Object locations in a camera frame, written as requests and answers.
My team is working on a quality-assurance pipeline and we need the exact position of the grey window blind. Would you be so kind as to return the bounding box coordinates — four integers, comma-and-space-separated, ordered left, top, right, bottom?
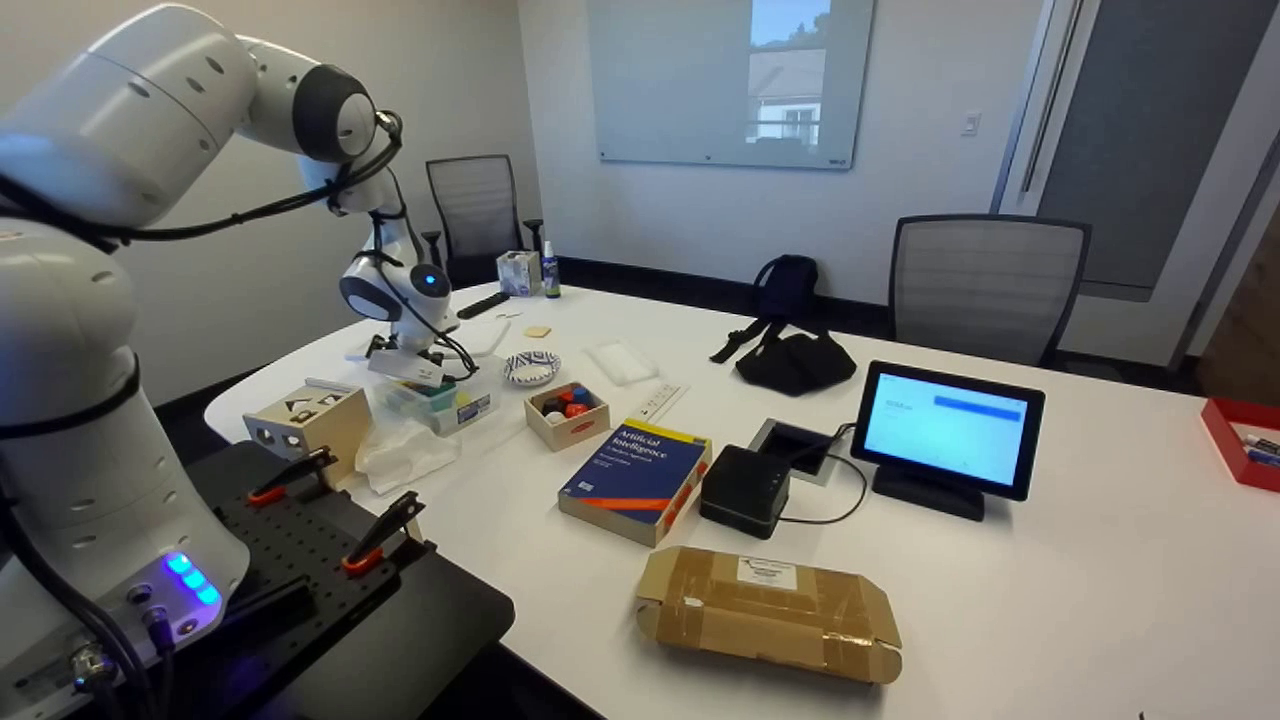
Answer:
1034, 0, 1280, 305

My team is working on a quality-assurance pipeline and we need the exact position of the wooden toy box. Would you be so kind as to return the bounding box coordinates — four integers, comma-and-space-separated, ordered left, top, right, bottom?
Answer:
521, 377, 613, 456

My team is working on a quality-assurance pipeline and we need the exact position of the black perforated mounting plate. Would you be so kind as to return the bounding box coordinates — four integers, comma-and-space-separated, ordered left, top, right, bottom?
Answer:
172, 437, 515, 720

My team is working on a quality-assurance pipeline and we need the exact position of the clear plastic bag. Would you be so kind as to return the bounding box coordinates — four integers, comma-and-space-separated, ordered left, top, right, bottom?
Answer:
353, 420, 464, 495

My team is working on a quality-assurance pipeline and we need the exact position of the black remote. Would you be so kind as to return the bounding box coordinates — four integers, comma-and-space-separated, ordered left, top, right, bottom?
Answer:
450, 288, 512, 324

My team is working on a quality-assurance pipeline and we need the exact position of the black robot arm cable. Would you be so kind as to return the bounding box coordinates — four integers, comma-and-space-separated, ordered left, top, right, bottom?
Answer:
0, 106, 483, 382

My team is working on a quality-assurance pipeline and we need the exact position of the blue textbook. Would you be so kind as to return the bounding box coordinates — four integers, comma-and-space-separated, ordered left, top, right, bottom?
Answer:
551, 414, 715, 548

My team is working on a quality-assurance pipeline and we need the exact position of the white lunchbox lid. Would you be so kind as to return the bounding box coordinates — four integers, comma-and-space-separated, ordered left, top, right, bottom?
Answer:
361, 331, 450, 392

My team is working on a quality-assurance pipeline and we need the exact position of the orange handled black clamp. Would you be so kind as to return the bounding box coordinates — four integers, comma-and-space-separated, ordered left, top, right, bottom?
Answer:
334, 489, 433, 579
240, 449, 341, 511

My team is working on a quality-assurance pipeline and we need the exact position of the white tape roll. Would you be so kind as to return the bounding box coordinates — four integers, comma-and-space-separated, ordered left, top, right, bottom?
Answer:
501, 346, 561, 392

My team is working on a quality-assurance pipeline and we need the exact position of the red box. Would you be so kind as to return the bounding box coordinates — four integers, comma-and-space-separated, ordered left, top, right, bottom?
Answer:
1196, 392, 1280, 495

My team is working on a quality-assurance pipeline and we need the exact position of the grey mesh office chair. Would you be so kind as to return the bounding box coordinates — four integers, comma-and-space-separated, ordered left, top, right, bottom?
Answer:
888, 213, 1096, 372
421, 148, 548, 293

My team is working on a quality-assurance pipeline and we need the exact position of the recessed table power box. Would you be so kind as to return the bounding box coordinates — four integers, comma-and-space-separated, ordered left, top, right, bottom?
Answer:
747, 414, 838, 478

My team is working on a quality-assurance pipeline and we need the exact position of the white tissue box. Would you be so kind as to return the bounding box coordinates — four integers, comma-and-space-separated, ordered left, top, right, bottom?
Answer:
491, 246, 543, 300

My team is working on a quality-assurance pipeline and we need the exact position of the brown cardboard box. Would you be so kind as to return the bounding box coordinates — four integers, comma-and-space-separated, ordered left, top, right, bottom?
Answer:
627, 541, 906, 692

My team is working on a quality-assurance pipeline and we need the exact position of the wall whiteboard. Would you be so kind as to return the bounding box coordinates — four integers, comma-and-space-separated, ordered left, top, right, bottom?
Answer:
582, 0, 880, 174

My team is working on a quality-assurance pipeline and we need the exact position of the small black box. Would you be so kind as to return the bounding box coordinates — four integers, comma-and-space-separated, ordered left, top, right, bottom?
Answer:
697, 439, 790, 544

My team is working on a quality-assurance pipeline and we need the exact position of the black tablet with stand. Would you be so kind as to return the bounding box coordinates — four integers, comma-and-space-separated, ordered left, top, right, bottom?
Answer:
848, 356, 1052, 523

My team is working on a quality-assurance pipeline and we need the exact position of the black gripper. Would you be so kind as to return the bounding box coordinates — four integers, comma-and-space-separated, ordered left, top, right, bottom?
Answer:
394, 307, 477, 392

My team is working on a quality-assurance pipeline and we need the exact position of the white eraser block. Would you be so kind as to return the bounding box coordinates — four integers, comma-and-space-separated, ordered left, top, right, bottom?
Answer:
588, 339, 658, 392

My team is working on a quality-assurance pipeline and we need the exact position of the black backpack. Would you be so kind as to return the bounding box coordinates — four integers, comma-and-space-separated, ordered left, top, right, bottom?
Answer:
707, 253, 861, 400

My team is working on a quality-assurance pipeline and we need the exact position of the black power cable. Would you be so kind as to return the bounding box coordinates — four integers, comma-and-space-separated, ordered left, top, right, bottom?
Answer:
776, 420, 870, 529

